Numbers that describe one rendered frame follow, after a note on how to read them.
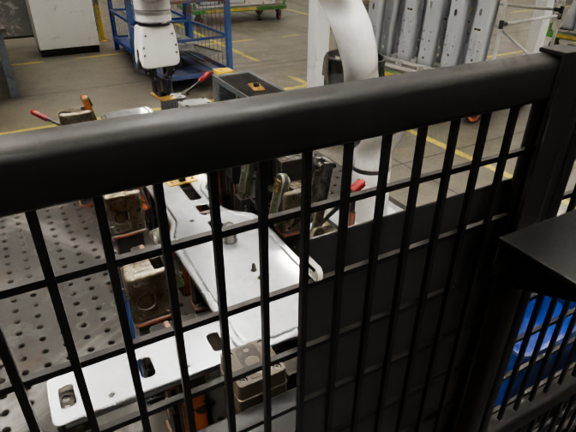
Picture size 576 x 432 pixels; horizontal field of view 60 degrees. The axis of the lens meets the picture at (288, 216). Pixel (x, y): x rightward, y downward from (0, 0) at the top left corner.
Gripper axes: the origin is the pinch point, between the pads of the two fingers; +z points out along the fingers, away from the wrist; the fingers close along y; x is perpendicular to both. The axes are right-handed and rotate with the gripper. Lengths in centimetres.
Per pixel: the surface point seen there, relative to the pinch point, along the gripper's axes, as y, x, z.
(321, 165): -10, 52, 5
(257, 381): 22, 79, 21
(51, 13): -114, -648, 63
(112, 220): 20.5, 9.1, 28.4
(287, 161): -17.8, 30.5, 14.2
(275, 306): 7, 61, 26
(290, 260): -4, 51, 26
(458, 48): -398, -199, 66
